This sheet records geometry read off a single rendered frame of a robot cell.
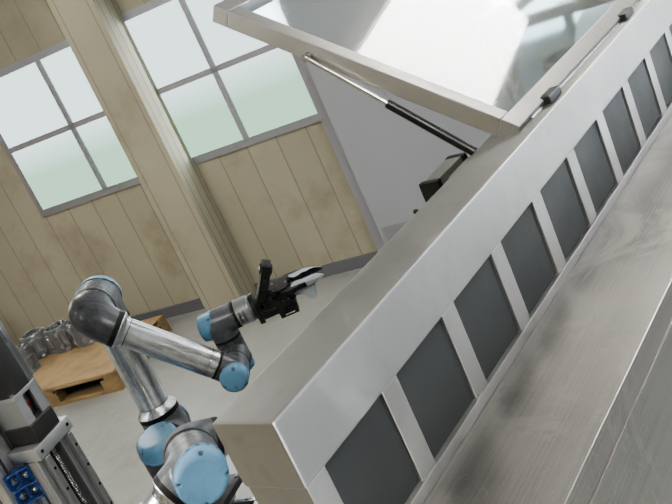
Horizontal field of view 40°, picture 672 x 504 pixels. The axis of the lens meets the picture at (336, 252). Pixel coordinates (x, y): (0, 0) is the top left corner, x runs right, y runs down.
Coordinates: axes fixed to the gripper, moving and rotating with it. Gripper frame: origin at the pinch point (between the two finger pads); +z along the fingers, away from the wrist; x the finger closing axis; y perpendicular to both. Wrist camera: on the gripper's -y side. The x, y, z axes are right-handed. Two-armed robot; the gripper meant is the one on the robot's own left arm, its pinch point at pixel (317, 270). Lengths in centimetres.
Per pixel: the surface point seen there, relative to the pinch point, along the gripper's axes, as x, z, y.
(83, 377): -301, -182, 153
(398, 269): 128, 16, -60
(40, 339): -377, -221, 150
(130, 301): -399, -158, 161
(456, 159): 24, 42, -24
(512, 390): 129, 23, -38
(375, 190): -305, 35, 118
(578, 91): 84, 55, -52
